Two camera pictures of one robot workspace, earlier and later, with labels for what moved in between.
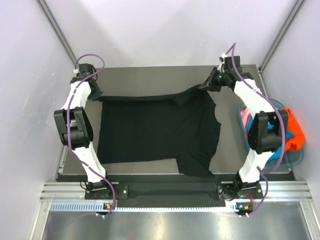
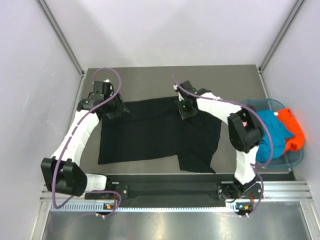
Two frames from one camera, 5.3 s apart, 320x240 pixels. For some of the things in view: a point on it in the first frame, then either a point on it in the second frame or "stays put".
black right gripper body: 217,81 to 185,112
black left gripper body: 95,93 to 115,107
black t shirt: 155,128 stays put
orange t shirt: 296,142 stays put
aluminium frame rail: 289,190 stays put
